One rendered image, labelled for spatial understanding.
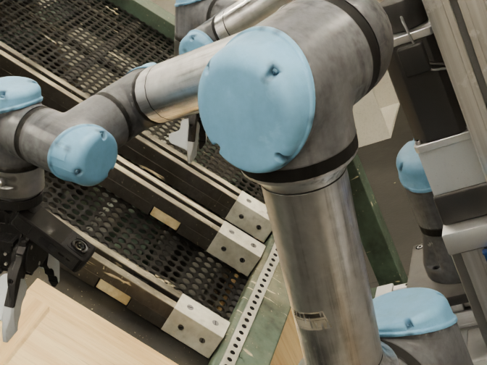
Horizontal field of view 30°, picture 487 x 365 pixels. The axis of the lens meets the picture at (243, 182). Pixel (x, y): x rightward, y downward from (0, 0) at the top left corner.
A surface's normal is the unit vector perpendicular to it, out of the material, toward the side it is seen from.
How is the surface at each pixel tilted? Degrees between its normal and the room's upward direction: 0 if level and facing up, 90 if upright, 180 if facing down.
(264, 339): 53
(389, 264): 90
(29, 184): 113
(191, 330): 90
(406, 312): 7
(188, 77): 65
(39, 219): 59
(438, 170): 90
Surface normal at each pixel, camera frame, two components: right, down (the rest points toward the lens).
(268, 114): -0.66, 0.37
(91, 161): 0.80, 0.32
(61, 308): 0.46, -0.74
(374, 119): -0.24, 0.42
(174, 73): -0.74, -0.25
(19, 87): 0.06, -0.89
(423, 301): -0.31, -0.92
